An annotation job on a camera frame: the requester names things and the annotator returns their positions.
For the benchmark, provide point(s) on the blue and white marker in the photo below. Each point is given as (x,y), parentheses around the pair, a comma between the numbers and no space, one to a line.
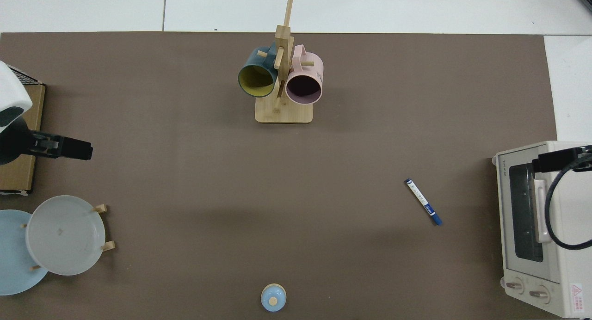
(422,200)

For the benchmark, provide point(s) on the wooden plate rack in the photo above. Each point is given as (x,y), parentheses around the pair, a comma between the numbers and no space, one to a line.
(102,208)

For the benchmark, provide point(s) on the grey plate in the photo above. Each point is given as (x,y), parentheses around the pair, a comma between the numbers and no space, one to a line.
(64,236)

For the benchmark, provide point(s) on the pale toaster oven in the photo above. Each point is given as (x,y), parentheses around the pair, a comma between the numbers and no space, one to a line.
(564,264)

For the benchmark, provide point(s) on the light blue plate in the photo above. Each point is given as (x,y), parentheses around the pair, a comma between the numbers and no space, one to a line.
(11,255)

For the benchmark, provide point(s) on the dark teal cup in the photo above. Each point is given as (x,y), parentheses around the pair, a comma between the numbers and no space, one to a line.
(255,61)

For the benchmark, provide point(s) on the wooden cup stand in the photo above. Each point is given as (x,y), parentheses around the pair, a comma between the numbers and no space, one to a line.
(283,114)

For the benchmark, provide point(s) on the brown table cloth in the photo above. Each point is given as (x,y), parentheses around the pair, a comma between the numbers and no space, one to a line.
(323,195)

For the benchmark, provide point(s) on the pink cup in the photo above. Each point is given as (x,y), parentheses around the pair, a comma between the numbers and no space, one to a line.
(305,68)

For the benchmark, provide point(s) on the small blue round thing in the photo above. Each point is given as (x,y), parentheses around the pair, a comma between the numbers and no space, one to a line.
(273,296)

